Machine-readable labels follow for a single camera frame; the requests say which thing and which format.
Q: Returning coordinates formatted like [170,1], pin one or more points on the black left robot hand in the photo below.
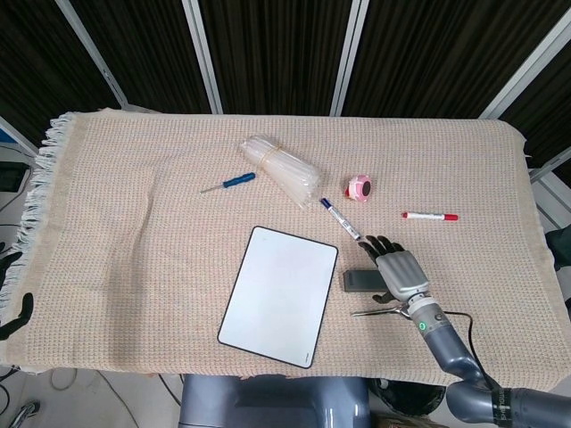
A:
[26,307]

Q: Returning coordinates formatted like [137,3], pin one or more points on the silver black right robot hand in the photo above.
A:
[401,272]

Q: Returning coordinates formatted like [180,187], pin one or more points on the dark grey board eraser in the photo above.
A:
[359,281]

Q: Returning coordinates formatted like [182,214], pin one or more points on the blue grey right robot arm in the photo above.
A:
[450,352]

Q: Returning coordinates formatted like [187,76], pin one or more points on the shiny metal spoon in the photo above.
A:
[374,311]

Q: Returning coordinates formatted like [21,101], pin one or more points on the red capped marker pen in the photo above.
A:
[430,216]

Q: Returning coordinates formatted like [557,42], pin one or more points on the blue capped marker pen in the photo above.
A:
[341,219]

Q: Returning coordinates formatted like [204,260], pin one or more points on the pink round toy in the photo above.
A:
[359,188]

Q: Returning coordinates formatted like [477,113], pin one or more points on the chrome metal floor stand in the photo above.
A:
[27,412]

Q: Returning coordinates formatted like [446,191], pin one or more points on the beige woven tablecloth with fringe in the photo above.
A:
[134,245]

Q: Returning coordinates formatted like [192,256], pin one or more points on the white board with black rim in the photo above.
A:
[276,294]

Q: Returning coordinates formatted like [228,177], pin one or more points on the black box device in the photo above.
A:
[11,176]

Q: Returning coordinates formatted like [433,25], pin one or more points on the clear plastic bag bundle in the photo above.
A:
[285,171]

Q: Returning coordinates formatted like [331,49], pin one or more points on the dark green fabric object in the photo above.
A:
[560,247]

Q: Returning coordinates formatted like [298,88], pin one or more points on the blue grey robot torso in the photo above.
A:
[272,401]

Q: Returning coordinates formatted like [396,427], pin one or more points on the white aluminium partition post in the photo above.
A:
[526,71]
[203,53]
[350,58]
[91,53]

